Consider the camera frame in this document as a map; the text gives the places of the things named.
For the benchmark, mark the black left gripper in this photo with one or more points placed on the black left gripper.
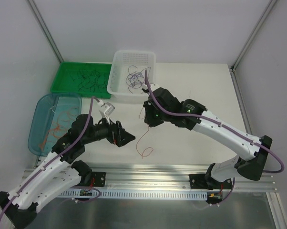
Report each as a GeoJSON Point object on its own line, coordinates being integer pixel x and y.
{"type": "Point", "coordinates": [117, 133]}

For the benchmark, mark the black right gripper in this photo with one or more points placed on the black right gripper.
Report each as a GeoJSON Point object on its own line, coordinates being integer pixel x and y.
{"type": "Point", "coordinates": [149, 114]}

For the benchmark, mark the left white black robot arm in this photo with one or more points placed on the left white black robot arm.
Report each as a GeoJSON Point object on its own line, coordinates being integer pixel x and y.
{"type": "Point", "coordinates": [60, 170]}

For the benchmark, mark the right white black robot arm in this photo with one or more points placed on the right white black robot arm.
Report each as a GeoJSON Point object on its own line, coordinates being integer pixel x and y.
{"type": "Point", "coordinates": [251, 151]}

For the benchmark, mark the white perforated plastic basket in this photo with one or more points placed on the white perforated plastic basket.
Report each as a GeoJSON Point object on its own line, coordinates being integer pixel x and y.
{"type": "Point", "coordinates": [126, 79]}

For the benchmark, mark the green plastic tray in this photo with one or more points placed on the green plastic tray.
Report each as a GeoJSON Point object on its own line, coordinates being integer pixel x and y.
{"type": "Point", "coordinates": [83, 78]}

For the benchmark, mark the translucent blue plastic tray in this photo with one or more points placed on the translucent blue plastic tray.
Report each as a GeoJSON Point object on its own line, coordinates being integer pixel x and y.
{"type": "Point", "coordinates": [53, 117]}

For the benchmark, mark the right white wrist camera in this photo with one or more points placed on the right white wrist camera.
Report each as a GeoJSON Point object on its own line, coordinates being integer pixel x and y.
{"type": "Point", "coordinates": [152, 87]}

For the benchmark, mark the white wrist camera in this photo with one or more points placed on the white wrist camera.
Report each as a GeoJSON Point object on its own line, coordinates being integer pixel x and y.
{"type": "Point", "coordinates": [105, 109]}
{"type": "Point", "coordinates": [152, 87]}

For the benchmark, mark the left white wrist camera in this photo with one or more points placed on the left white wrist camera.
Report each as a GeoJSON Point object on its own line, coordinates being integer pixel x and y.
{"type": "Point", "coordinates": [105, 109]}

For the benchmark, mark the aluminium rail frame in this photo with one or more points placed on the aluminium rail frame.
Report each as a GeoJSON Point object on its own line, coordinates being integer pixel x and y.
{"type": "Point", "coordinates": [164, 156]}

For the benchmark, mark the white slotted cable duct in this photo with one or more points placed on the white slotted cable duct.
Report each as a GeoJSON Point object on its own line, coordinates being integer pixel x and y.
{"type": "Point", "coordinates": [135, 194]}

